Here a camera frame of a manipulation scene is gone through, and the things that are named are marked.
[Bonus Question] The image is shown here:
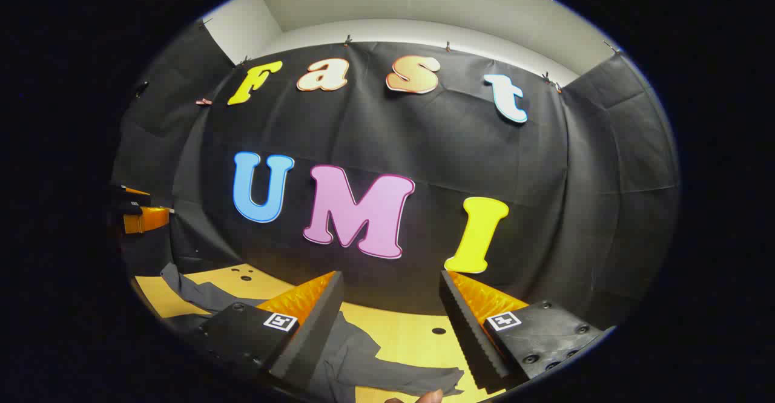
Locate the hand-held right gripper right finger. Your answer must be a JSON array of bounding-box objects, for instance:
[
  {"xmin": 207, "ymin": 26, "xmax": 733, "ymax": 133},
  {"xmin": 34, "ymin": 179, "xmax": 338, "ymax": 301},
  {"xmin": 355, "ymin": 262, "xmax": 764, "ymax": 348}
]
[{"xmin": 439, "ymin": 270, "xmax": 607, "ymax": 393}]

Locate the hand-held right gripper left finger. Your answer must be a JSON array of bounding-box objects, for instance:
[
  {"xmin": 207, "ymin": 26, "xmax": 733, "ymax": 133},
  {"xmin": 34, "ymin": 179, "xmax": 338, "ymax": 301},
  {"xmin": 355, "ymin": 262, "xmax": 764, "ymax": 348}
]
[{"xmin": 195, "ymin": 271, "xmax": 345, "ymax": 393}]

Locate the grey button shirt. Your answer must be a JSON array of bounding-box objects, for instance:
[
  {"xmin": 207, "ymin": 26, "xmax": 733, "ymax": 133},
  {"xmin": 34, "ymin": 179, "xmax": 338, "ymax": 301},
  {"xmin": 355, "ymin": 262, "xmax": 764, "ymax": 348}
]
[{"xmin": 160, "ymin": 263, "xmax": 465, "ymax": 403}]

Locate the black backdrop cloth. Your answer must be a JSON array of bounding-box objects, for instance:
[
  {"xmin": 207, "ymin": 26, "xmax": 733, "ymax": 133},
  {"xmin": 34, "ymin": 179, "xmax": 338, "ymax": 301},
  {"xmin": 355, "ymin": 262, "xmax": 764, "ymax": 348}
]
[{"xmin": 109, "ymin": 19, "xmax": 682, "ymax": 331}]

